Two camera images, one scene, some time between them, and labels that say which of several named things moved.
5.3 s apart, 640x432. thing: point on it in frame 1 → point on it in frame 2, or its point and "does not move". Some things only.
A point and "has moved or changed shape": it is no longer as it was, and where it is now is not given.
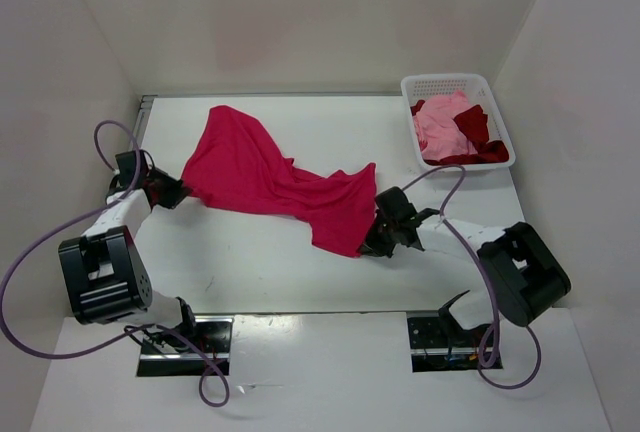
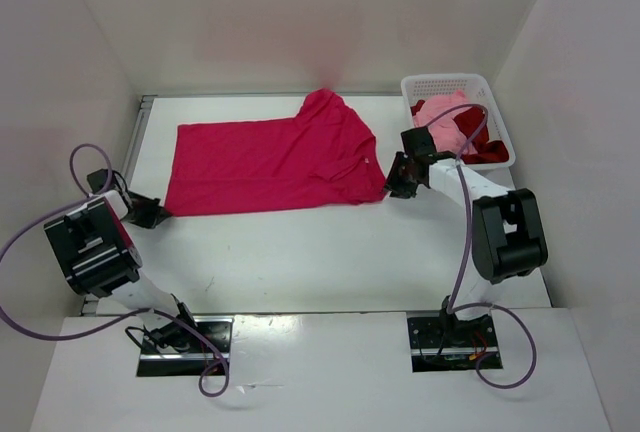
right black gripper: x=372 y=245 → x=400 y=190
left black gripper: x=177 y=192 → x=154 y=215
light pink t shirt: x=438 y=132 does not move
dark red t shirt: x=475 y=122 does not move
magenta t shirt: x=240 y=166 has moved or changed shape
